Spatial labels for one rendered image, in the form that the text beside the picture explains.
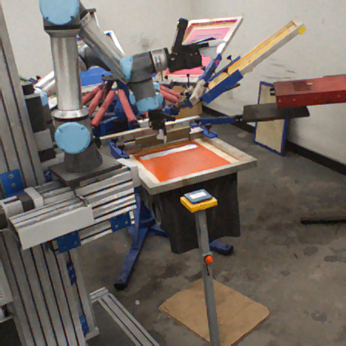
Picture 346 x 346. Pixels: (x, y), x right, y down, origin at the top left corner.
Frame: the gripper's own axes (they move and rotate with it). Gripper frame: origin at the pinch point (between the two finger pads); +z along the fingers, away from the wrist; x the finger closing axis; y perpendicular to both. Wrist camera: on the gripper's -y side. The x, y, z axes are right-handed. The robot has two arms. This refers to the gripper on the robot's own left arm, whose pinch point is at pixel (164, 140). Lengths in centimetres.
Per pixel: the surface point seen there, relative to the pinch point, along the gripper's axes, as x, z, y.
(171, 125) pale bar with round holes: -24.0, -1.0, -14.1
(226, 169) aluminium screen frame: 60, 3, -11
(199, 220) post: 80, 15, 14
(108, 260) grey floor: -52, 101, 42
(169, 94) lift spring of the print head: -60, -13, -28
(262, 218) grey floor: -45, 101, -89
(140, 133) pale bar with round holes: -21.5, -1.4, 8.7
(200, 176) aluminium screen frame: 60, 3, 3
